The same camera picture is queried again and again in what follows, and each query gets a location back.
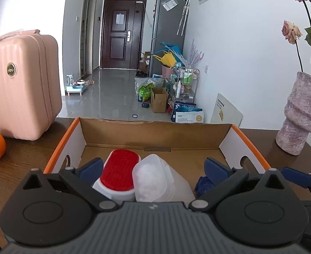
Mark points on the yellow plastic stool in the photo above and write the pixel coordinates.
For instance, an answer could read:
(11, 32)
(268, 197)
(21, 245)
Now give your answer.
(166, 59)

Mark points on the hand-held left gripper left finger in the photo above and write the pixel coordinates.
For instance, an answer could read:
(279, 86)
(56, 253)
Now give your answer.
(91, 168)

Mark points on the dried pink roses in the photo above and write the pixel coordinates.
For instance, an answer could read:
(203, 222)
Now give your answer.
(293, 30)

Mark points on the pink hard-shell suitcase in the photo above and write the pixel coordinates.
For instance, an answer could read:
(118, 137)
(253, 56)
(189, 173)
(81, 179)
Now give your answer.
(20, 84)

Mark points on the pet water dispenser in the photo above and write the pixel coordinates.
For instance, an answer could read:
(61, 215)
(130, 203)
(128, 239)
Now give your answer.
(74, 87)

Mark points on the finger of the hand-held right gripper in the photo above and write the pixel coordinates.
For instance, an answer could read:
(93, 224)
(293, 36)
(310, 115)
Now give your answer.
(298, 177)

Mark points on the blue bottle cap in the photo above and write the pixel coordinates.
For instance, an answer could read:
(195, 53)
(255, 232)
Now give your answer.
(203, 186)

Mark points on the pink bucket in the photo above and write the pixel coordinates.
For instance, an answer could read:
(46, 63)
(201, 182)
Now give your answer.
(168, 71)

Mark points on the blue plastic stool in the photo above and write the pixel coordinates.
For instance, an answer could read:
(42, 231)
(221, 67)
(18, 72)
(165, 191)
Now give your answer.
(171, 48)

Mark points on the clear folded umbrella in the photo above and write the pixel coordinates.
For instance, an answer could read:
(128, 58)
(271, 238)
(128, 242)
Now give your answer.
(184, 16)

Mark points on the large white plastic bottle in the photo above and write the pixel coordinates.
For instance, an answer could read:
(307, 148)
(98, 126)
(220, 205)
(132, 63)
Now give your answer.
(152, 180)

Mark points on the grey side door frame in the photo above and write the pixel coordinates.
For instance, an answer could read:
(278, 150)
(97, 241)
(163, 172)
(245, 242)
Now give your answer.
(87, 31)

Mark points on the pink textured vase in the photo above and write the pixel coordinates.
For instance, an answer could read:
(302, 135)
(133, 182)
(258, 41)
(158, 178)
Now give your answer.
(301, 111)

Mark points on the green plastic bag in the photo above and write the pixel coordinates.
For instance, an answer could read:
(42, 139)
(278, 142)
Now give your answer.
(144, 92)

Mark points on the small brown cardboard box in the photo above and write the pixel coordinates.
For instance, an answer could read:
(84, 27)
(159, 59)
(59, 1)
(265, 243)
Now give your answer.
(159, 102)

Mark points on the red cardboard box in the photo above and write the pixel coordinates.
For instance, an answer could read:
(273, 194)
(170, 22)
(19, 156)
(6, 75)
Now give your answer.
(155, 135)

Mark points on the white wall outlet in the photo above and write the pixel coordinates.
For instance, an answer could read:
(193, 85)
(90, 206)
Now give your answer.
(206, 69)

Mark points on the white lint brush red pad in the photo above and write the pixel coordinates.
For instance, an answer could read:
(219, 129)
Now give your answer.
(118, 170)

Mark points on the dark brown entrance door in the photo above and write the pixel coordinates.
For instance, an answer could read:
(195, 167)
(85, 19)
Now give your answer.
(121, 34)

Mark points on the open cardboard carton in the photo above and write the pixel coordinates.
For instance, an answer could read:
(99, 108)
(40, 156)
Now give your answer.
(145, 60)

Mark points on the white leaning board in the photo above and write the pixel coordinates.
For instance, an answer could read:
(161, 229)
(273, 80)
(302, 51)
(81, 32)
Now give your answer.
(228, 109)

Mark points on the purple clothes hangers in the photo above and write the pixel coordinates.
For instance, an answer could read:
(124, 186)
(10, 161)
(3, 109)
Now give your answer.
(196, 54)

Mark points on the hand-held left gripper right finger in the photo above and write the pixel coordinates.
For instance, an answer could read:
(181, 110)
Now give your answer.
(216, 170)

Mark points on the metal trolley rack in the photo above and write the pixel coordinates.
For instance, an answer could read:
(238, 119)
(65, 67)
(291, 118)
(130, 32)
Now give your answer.
(186, 84)

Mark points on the grey refrigerator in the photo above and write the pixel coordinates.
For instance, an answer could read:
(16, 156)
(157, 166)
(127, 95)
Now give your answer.
(166, 26)

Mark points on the blue and white pack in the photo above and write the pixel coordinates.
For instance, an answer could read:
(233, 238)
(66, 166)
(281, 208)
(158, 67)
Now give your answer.
(187, 113)

